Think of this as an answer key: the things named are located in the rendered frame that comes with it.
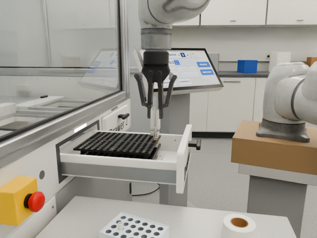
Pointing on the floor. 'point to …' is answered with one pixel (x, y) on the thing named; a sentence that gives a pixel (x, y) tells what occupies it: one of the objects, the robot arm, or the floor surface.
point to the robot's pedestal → (278, 193)
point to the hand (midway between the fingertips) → (155, 118)
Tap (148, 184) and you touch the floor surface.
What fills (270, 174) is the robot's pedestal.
